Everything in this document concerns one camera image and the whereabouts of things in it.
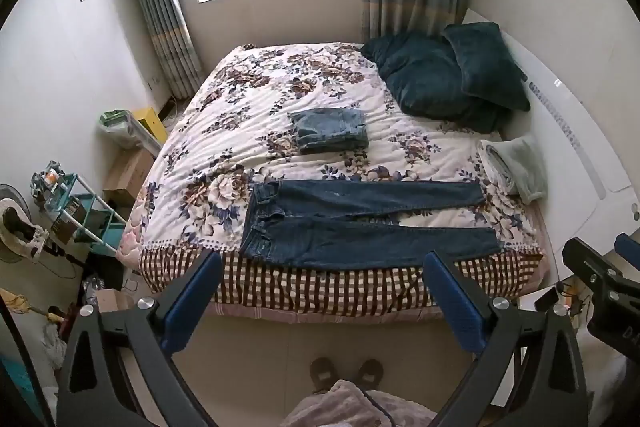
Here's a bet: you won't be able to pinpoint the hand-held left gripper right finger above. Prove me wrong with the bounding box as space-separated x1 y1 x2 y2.
422 249 589 427

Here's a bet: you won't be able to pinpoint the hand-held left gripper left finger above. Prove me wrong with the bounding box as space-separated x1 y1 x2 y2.
55 248 224 427

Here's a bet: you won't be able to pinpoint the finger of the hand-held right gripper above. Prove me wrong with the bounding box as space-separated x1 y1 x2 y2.
615 233 640 269
562 237 626 303

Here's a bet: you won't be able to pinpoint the dark blue denim pants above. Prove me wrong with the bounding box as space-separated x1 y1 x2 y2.
238 179 502 272

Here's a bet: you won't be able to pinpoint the small cardboard box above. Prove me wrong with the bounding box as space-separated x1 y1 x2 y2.
94 288 137 314

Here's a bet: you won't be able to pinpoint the folded grey-green blanket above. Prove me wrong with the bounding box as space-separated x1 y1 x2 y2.
476 136 550 206

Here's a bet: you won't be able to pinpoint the teal shelf rack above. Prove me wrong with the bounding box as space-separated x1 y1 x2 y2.
30 161 129 259

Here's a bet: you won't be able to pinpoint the large cardboard box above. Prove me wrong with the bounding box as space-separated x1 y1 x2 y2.
102 148 157 208

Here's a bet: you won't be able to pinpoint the white headboard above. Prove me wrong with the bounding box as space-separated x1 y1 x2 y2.
462 7 638 288

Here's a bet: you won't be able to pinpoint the person's pink fleece clothing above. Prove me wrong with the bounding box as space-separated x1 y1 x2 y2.
279 379 439 427

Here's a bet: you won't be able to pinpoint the yellow duster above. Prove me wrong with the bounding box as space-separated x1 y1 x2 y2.
0 288 67 324

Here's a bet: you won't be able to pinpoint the yellow box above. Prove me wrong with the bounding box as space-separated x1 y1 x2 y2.
132 107 167 146

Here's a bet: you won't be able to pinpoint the clear bin with green lid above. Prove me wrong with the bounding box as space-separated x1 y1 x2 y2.
97 109 161 152

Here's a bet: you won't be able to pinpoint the white standing fan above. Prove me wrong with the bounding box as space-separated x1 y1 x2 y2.
0 183 52 267

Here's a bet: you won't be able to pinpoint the folded light blue jeans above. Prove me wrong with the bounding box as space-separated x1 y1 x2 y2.
288 107 370 155

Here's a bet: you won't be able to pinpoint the large dark teal pillow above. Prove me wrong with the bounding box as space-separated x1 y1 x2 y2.
360 31 512 134

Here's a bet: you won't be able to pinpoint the small dark teal pillow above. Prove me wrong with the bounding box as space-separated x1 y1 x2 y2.
442 22 532 112

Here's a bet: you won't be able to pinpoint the floral bed quilt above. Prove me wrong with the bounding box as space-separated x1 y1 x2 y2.
117 42 549 319

